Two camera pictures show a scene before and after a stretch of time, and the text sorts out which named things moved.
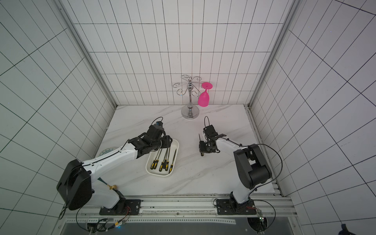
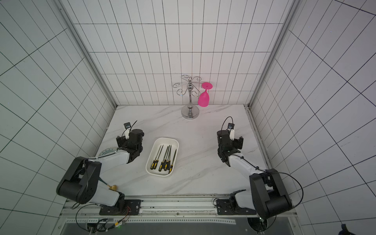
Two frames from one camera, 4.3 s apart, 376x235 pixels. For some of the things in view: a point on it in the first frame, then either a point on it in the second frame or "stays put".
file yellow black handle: (172, 165) stays put
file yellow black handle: (154, 163) stays put
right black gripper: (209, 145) -> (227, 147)
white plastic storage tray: (162, 162) stays put
